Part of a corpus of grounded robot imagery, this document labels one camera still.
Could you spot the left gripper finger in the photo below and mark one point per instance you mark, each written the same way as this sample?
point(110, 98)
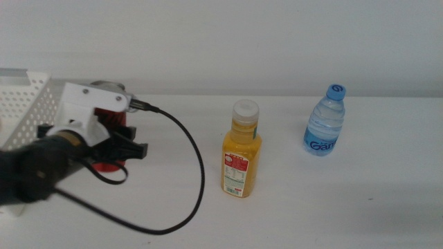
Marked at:
point(127, 132)

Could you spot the red drink can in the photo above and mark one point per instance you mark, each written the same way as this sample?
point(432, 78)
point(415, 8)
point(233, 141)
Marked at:
point(110, 119)

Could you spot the orange juice bottle white cap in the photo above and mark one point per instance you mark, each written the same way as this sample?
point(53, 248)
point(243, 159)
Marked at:
point(240, 155)

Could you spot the clear water bottle blue cap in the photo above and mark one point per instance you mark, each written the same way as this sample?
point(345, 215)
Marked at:
point(323, 128)

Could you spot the white perforated plastic basket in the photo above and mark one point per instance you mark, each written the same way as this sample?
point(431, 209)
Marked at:
point(20, 103)

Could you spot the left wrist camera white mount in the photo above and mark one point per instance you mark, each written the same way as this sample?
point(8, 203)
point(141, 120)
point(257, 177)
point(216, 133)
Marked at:
point(86, 100)

